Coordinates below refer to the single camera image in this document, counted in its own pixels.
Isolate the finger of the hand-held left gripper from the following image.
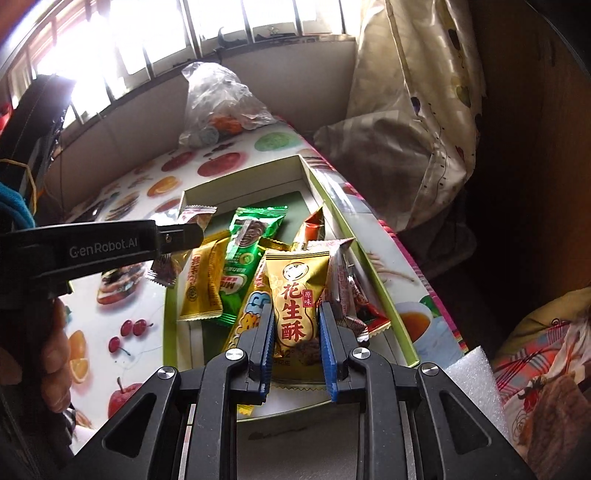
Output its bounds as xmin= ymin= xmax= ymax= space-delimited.
xmin=154 ymin=220 xmax=205 ymax=254

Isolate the white foam sheet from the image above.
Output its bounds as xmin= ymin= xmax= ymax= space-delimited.
xmin=445 ymin=346 xmax=509 ymax=437

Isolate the person's left hand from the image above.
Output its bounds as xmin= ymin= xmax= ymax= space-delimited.
xmin=40 ymin=299 xmax=75 ymax=415

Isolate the pink white candy packet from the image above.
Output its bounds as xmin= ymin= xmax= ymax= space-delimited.
xmin=178 ymin=203 xmax=218 ymax=229

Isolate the dark brown candy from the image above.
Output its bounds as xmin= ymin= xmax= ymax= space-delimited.
xmin=145 ymin=251 xmax=182 ymax=288

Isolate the long yellow snack bar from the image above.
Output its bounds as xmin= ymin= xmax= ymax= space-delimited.
xmin=222 ymin=256 xmax=278 ymax=416

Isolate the small yellow snack packet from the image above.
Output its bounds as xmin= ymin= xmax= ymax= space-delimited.
xmin=178 ymin=237 xmax=232 ymax=321

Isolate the cream patterned curtain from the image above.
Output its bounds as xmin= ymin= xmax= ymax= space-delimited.
xmin=314 ymin=0 xmax=490 ymax=278

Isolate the brown wooden cabinet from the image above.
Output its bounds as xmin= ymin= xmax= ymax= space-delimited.
xmin=471 ymin=0 xmax=591 ymax=301

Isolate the gold peanut crisp packet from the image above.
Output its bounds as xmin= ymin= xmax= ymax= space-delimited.
xmin=265 ymin=247 xmax=333 ymax=384

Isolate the metal window grille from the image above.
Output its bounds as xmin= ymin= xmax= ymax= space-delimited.
xmin=9 ymin=0 xmax=356 ymax=127

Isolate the colourful printed blanket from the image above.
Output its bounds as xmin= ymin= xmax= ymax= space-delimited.
xmin=492 ymin=286 xmax=591 ymax=472

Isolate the orange brown snack packet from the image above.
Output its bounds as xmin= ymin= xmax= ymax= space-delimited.
xmin=293 ymin=206 xmax=326 ymax=252

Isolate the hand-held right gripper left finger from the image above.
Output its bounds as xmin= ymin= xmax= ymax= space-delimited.
xmin=76 ymin=302 xmax=277 ymax=480

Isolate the clear plastic bag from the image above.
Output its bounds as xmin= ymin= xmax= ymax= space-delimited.
xmin=178 ymin=62 xmax=278 ymax=148

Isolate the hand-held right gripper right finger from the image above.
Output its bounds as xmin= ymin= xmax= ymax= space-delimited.
xmin=318 ymin=302 xmax=539 ymax=480

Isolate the white red printed packet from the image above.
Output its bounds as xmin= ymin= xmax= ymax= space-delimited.
xmin=326 ymin=237 xmax=370 ymax=344

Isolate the green cookie packet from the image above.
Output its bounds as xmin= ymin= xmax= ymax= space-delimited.
xmin=217 ymin=206 xmax=288 ymax=326

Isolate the blue cloth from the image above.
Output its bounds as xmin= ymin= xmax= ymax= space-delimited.
xmin=0 ymin=182 xmax=37 ymax=230

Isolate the green cardboard box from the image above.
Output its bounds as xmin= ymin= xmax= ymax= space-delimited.
xmin=163 ymin=154 xmax=422 ymax=421

